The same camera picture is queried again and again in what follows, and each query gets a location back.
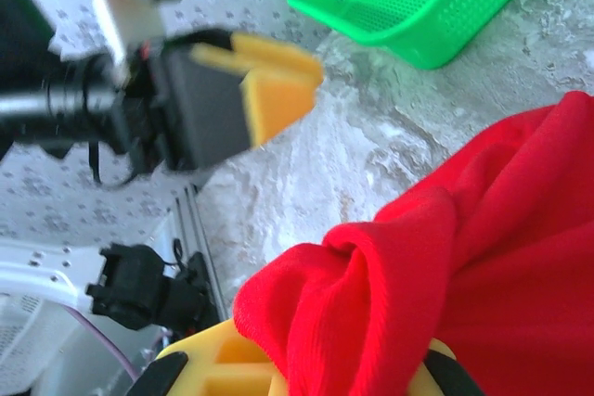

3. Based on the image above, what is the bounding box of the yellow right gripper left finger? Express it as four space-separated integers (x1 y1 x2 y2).
128 318 290 396

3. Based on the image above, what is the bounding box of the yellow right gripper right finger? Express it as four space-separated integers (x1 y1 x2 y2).
407 338 487 396

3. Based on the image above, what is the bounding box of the red printed t-shirt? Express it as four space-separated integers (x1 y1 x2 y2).
231 89 594 396

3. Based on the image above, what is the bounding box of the grey metal panel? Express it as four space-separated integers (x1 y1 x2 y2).
27 321 168 396

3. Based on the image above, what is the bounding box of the green plastic mesh basket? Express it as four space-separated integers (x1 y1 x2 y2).
287 0 559 71

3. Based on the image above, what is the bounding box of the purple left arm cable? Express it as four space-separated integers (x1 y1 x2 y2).
63 304 141 384

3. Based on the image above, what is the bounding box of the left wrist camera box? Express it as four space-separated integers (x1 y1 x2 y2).
92 0 195 85

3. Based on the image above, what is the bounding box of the aluminium table side rail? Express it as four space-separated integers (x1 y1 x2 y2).
173 184 232 324

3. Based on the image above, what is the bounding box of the white slotted cable duct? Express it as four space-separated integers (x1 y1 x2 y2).
0 293 90 389

